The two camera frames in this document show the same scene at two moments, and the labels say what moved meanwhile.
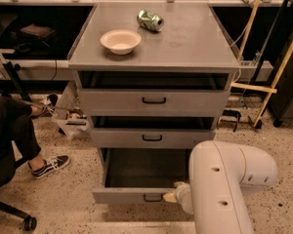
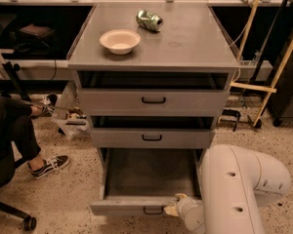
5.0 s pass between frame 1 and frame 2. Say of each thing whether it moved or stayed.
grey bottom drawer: moved
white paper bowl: stayed
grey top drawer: stayed
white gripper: moved
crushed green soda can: stayed
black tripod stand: stayed
